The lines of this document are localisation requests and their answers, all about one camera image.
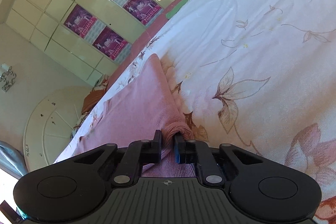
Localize pink knit sweater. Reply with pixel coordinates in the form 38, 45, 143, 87
55, 53, 197, 178

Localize white brown patterned pillow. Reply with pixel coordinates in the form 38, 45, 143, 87
70, 112, 90, 139

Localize orange striped pillow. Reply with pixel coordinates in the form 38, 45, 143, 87
81, 75, 109, 114

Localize cream curved headboard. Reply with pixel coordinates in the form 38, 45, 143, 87
23, 86, 91, 171

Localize lower left purple poster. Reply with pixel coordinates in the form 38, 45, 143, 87
93, 27, 131, 65

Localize purple poster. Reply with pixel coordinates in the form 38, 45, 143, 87
93, 27, 131, 65
63, 5, 97, 38
123, 0, 163, 26

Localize white floral bed sheet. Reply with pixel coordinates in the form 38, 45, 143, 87
58, 0, 335, 223

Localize grey blue curtain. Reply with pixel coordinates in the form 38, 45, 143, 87
1, 141, 29, 178

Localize green folded cloth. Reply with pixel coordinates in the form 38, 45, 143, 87
166, 0, 189, 20

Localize lower right purple poster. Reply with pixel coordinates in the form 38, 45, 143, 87
123, 0, 163, 26

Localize upper left purple poster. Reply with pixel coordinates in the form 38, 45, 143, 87
63, 5, 97, 38

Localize cream glossy wardrobe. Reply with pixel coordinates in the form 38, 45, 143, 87
5, 0, 185, 81

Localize silver wall lamp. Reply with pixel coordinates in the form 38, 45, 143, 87
0, 63, 17, 92

